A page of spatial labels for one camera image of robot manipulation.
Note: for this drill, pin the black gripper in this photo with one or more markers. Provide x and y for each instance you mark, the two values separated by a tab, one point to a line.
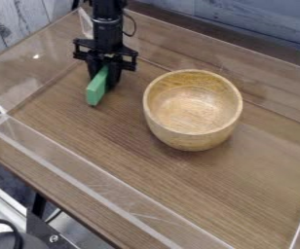
106	49

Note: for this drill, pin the green rectangular block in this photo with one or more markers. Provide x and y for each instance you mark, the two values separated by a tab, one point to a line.
95	89

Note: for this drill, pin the brown wooden bowl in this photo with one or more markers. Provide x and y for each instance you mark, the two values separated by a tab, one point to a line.
192	108

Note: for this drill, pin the black table leg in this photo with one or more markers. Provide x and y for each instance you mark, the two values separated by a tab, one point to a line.
38	206

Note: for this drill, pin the clear acrylic enclosure wall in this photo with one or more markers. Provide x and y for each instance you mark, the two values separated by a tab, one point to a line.
91	157

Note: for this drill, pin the black metal mount plate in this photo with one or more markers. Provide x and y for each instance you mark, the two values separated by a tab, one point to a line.
42	237

